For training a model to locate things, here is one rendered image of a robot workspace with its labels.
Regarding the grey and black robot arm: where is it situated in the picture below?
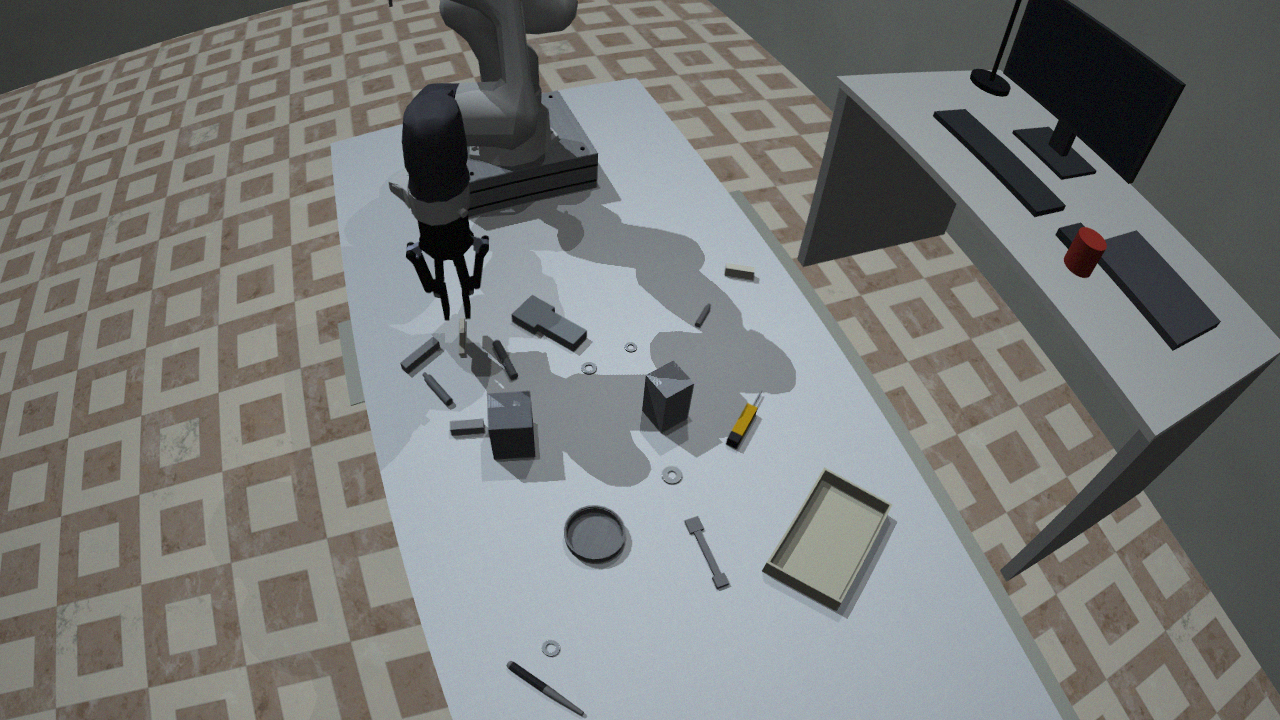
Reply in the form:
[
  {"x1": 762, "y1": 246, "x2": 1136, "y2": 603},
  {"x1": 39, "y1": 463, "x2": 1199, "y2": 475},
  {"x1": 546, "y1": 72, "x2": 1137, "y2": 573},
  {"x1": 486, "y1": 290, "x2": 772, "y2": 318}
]
[{"x1": 388, "y1": 0, "x2": 579, "y2": 225}]

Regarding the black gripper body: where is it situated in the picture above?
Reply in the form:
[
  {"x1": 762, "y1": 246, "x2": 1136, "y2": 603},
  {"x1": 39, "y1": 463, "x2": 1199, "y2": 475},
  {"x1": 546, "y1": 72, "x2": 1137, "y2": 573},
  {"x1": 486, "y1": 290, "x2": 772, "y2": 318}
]
[{"x1": 419, "y1": 215, "x2": 474, "y2": 261}]

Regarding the shallow beige rectangular tray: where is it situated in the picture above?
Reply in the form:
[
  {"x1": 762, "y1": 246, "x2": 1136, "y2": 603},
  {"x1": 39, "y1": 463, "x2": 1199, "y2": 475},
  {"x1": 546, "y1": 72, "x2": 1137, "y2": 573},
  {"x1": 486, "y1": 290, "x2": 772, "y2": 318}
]
[{"x1": 762, "y1": 468, "x2": 893, "y2": 610}]

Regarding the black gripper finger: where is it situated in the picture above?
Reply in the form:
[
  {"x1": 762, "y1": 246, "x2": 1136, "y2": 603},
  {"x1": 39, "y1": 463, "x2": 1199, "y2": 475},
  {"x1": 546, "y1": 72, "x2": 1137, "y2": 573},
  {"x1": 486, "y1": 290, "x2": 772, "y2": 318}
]
[
  {"x1": 406, "y1": 242, "x2": 451, "y2": 320},
  {"x1": 451, "y1": 234, "x2": 489, "y2": 319}
]

